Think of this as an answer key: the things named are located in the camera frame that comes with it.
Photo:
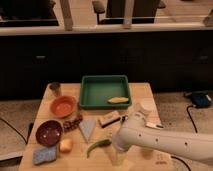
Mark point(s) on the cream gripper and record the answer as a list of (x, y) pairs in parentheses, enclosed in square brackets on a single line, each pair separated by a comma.
[(118, 157)]

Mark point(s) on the green chili pepper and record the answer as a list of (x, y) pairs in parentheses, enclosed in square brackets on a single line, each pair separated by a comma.
[(101, 143)]

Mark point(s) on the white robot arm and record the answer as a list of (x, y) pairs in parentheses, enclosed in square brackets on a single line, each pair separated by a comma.
[(193, 146)]

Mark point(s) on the dark maroon bowl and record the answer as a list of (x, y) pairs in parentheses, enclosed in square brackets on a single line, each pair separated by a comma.
[(49, 133)]

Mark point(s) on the orange red bowl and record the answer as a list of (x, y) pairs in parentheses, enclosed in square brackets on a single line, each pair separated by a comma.
[(63, 106)]

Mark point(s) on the wooden block brush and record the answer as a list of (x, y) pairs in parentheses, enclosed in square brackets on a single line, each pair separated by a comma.
[(109, 118)]

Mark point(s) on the grey blue triangular cloth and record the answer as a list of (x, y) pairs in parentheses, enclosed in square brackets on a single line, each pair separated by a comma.
[(87, 127)]

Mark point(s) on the yellow corn cob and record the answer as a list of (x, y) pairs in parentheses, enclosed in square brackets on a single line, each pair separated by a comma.
[(117, 100)]

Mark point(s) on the brown dried chili bunch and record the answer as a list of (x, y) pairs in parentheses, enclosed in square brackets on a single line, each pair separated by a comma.
[(73, 124)]

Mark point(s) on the green plastic tray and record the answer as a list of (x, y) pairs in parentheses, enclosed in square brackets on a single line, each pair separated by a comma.
[(96, 90)]

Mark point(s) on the blue sponge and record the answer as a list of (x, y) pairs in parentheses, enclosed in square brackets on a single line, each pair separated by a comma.
[(44, 155)]

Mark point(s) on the small dark metal cup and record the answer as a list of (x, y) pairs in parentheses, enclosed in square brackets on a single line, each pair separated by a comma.
[(55, 88)]

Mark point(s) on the blue black device on floor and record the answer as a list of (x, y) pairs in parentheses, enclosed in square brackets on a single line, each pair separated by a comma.
[(199, 99)]

